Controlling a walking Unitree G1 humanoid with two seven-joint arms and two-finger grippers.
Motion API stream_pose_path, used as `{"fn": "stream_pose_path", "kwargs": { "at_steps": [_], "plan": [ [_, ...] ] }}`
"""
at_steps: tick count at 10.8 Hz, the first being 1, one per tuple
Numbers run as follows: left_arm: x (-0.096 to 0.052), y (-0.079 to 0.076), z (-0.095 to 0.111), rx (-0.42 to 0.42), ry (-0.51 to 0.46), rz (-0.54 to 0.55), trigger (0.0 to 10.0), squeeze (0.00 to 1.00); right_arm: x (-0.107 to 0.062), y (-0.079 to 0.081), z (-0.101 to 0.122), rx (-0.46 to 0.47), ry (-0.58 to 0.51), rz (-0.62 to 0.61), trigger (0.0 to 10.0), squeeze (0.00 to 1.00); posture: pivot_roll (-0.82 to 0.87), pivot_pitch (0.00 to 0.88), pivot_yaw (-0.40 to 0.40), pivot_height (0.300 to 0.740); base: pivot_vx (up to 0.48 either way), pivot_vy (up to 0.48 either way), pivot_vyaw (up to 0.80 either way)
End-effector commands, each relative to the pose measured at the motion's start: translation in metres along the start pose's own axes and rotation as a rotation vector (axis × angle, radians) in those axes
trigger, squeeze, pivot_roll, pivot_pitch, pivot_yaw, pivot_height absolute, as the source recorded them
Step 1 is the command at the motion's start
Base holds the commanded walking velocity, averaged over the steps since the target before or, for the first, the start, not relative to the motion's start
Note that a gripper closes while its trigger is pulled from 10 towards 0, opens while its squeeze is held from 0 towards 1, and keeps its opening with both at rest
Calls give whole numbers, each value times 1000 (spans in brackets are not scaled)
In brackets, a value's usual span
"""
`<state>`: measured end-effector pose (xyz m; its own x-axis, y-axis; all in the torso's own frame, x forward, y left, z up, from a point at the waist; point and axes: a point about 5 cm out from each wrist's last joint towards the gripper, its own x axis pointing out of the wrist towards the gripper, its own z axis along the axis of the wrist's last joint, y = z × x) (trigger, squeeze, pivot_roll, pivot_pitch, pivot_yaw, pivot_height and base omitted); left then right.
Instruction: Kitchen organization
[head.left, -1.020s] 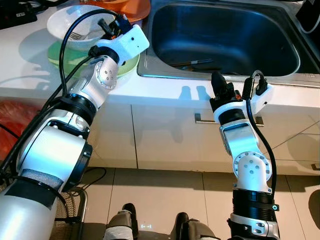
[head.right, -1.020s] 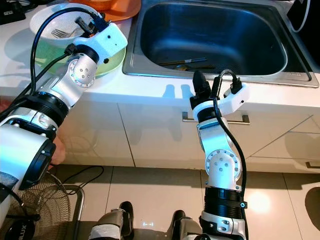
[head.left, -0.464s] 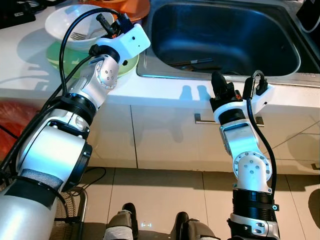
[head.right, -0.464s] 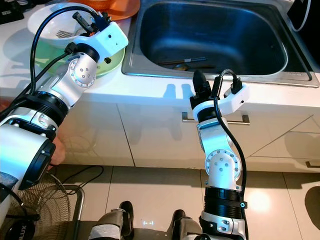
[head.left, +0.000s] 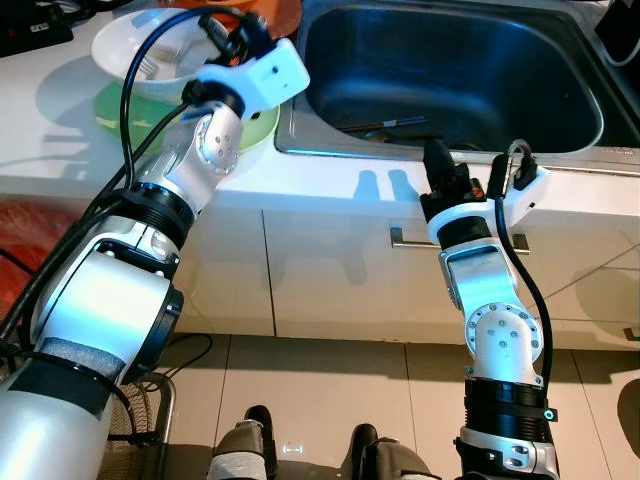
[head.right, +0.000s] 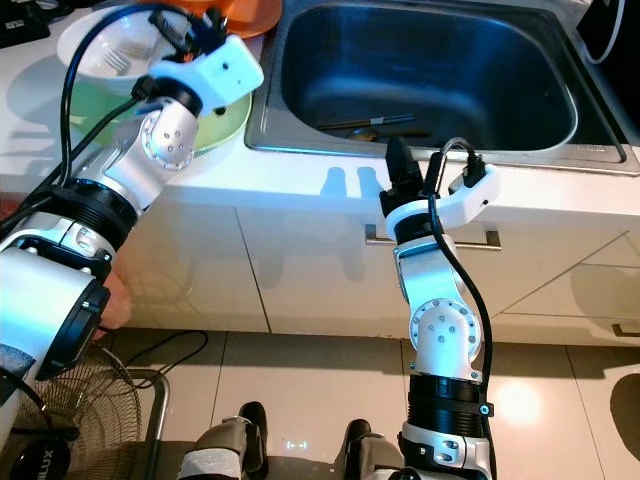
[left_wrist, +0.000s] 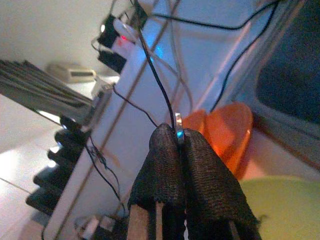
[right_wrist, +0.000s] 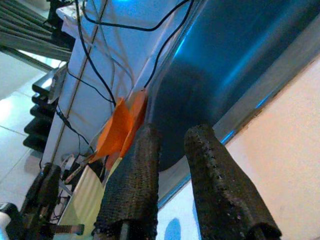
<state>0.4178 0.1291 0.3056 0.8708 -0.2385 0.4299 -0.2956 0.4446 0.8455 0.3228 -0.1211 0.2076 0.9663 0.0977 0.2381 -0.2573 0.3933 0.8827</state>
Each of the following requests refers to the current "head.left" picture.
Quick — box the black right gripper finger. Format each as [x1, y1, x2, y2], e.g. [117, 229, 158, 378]
[424, 139, 463, 193]

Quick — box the light green plate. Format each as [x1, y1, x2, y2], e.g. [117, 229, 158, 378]
[95, 80, 281, 156]

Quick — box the silver fork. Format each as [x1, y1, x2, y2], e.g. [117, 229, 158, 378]
[135, 35, 191, 81]

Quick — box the white ceramic bowl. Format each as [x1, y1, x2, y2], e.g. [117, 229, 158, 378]
[92, 8, 236, 103]

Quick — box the white kitchen cabinet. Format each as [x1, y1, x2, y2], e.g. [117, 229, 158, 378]
[150, 195, 640, 351]

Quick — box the black kitchen appliance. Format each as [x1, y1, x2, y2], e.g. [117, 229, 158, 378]
[595, 0, 640, 76]

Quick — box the orange plate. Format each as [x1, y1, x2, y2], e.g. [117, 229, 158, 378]
[225, 0, 303, 36]

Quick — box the stainless steel sink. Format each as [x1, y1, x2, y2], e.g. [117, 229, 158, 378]
[273, 0, 640, 176]

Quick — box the black power strip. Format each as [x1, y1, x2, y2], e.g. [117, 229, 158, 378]
[0, 0, 76, 56]

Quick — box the grey right robot leg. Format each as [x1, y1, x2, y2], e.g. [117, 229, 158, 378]
[345, 425, 441, 480]

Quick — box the grey robot leg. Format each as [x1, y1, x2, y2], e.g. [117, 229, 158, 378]
[345, 425, 441, 480]
[205, 405, 281, 480]

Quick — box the grey left robot leg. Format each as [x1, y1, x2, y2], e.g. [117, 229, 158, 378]
[205, 405, 281, 480]

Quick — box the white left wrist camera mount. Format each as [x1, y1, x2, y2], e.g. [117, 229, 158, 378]
[195, 38, 311, 116]

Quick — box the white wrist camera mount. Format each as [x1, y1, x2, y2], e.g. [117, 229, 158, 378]
[428, 160, 553, 246]
[195, 38, 311, 116]

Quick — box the steel cabinet door handle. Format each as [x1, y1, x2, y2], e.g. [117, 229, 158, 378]
[390, 228, 531, 251]

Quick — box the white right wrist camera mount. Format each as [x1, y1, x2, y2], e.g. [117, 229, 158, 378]
[428, 160, 553, 246]

